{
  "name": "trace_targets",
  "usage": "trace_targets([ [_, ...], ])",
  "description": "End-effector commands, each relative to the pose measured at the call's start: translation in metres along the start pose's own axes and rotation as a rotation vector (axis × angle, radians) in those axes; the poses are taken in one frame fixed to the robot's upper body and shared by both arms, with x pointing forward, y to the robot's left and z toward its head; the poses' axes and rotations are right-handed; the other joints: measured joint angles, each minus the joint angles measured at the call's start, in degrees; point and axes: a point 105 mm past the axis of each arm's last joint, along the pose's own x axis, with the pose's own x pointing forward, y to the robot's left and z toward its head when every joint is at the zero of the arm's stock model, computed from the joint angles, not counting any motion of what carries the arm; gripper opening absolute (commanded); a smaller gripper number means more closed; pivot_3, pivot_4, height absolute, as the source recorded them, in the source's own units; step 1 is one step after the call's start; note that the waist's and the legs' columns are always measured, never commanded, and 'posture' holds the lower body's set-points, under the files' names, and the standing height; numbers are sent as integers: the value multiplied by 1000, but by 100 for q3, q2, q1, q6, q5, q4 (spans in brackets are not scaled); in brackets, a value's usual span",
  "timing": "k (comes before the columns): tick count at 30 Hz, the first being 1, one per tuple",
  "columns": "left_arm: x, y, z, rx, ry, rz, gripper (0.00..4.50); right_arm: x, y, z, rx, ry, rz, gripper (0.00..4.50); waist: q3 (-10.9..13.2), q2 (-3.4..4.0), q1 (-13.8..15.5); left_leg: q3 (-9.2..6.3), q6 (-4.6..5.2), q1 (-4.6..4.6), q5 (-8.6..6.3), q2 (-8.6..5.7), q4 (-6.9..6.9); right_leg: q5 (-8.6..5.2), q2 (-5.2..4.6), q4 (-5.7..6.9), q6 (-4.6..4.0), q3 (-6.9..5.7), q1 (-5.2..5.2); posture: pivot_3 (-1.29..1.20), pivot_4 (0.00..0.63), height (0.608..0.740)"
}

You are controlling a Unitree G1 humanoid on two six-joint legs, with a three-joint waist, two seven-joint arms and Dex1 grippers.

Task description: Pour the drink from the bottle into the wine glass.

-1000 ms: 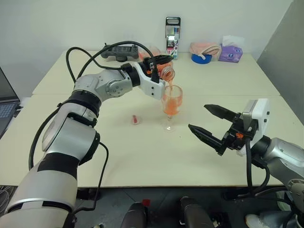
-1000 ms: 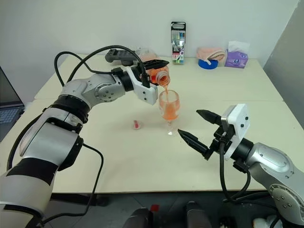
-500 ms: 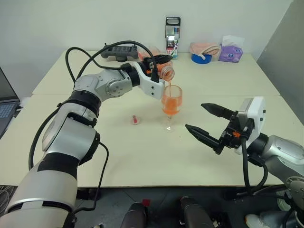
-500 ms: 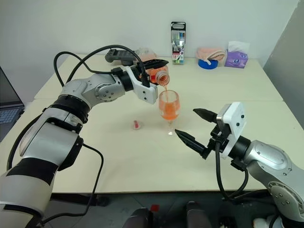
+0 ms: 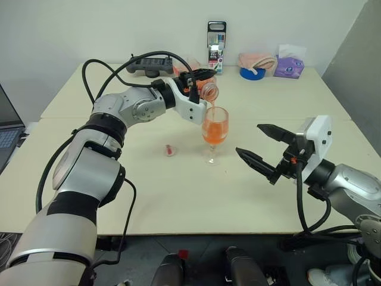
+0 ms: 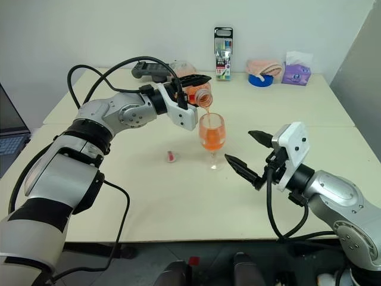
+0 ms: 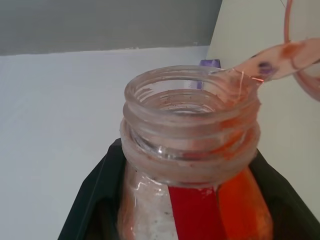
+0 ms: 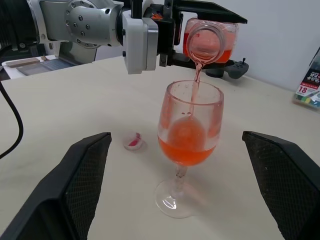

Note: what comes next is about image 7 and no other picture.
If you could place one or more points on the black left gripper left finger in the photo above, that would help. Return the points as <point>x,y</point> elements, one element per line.
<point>100,195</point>

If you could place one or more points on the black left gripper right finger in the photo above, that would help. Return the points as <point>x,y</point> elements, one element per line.
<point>290,210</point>

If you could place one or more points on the orange liquid plastic bottle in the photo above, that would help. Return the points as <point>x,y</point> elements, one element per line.
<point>190,150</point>

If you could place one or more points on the purple tissue box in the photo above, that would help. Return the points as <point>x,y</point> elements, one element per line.
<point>210,62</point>

